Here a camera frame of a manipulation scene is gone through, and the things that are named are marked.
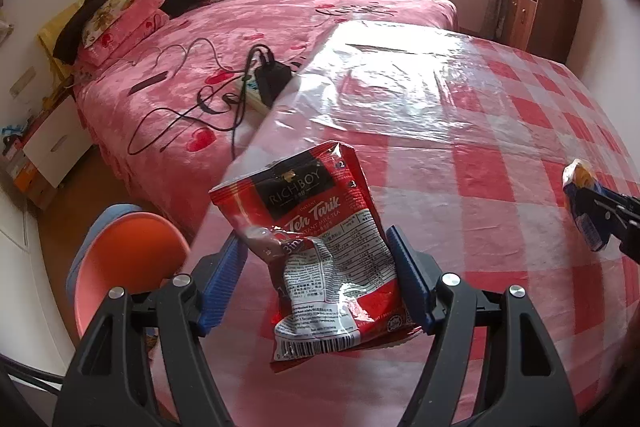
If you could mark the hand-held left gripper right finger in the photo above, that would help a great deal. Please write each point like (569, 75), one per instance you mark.
(410, 282)

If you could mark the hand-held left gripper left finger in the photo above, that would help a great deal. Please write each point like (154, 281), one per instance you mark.
(222, 287)

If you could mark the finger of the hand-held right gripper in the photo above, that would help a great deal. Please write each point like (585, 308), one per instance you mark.
(582, 207)

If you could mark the blue white snack packet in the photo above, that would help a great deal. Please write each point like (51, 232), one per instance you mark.
(580, 174)

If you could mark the red black drink packet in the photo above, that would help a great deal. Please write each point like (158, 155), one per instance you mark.
(320, 217)

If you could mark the orange plastic stool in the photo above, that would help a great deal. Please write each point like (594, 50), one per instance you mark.
(130, 257)

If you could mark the red white checked tablecloth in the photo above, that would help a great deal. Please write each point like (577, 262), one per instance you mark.
(500, 132)

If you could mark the white power strip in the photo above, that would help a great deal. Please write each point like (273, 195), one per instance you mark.
(255, 97)

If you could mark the brown wooden cabinet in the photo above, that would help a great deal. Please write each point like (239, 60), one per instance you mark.
(545, 12)

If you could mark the slim black remote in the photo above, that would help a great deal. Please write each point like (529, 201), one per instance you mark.
(148, 83)

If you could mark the cardboard box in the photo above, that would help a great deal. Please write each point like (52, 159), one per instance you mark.
(32, 182)

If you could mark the black power adapter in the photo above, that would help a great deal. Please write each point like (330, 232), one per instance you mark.
(272, 74)

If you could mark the white nightstand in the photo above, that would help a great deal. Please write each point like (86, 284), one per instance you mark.
(55, 142)

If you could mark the bed with pink blanket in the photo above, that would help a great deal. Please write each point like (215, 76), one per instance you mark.
(280, 12)

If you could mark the pink fluffy pillow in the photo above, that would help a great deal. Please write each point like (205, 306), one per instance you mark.
(145, 14)

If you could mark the floral cream pillow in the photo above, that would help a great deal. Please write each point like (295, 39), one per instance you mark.
(107, 17)

